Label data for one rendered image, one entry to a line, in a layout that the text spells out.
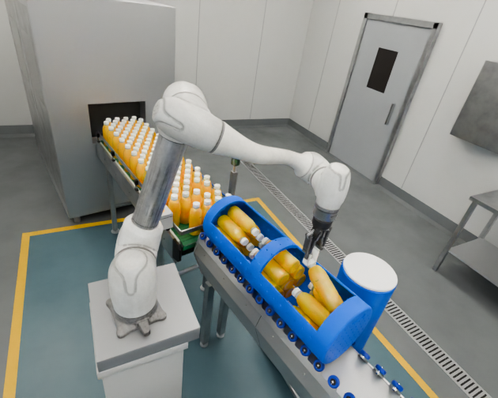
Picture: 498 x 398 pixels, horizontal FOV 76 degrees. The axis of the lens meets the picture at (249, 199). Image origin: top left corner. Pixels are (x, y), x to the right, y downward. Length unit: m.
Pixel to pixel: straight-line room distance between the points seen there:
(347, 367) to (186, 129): 1.13
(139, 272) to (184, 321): 0.29
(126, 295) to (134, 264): 0.11
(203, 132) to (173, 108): 0.10
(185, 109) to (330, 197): 0.57
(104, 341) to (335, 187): 0.96
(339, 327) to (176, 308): 0.62
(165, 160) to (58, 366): 1.80
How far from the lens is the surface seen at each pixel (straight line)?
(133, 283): 1.16
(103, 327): 1.35
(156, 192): 1.17
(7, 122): 5.84
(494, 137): 4.19
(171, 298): 1.39
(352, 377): 1.51
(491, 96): 4.22
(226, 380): 2.42
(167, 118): 0.88
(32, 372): 2.63
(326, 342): 1.28
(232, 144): 0.92
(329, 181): 1.12
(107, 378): 1.40
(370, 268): 1.82
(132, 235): 1.27
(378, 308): 1.82
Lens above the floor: 2.13
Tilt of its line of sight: 32 degrees down
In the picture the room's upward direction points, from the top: 9 degrees clockwise
